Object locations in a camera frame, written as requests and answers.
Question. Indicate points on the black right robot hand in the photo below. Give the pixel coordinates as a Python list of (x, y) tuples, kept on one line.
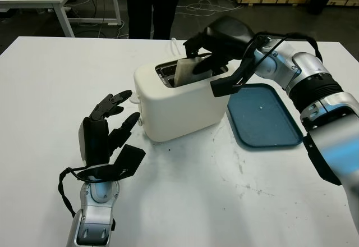
[(227, 39)]

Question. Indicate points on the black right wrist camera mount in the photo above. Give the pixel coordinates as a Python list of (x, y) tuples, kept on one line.
[(224, 87)]

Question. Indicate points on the person in cream jacket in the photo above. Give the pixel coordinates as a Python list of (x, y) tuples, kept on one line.
[(151, 8)]

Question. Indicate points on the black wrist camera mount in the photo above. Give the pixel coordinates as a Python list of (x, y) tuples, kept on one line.
[(224, 87), (130, 160)]

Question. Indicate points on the blue plastic tray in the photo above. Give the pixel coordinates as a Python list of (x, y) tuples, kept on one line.
[(263, 120)]

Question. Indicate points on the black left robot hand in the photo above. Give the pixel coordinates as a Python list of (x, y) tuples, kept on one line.
[(95, 140)]

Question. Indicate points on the black waste bin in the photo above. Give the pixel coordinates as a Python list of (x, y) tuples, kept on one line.
[(319, 1)]

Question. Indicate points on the white two-slot toaster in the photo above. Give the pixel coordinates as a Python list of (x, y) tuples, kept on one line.
[(182, 109)]

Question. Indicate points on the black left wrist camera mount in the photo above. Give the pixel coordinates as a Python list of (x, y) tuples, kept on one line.
[(130, 160)]

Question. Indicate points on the silver toaster dial knob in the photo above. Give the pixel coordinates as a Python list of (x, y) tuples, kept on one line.
[(140, 122)]

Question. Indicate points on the white bread slice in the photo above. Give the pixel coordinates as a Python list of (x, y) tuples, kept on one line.
[(185, 70)]

